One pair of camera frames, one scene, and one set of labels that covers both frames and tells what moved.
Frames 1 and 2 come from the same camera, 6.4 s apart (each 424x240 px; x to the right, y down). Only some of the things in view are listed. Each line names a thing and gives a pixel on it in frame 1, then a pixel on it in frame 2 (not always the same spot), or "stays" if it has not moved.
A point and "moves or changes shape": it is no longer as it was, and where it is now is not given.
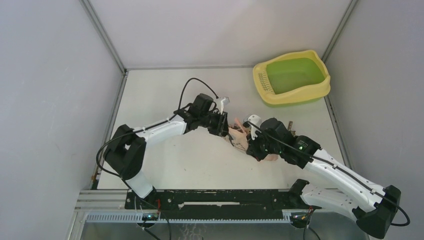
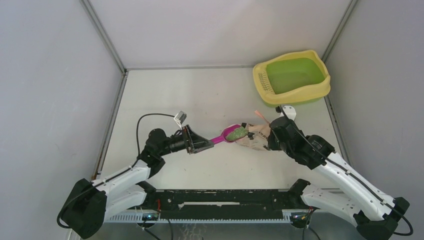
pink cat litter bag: [239, 135] moves or changes shape
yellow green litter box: [296, 79] stays
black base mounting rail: [224, 201] stays
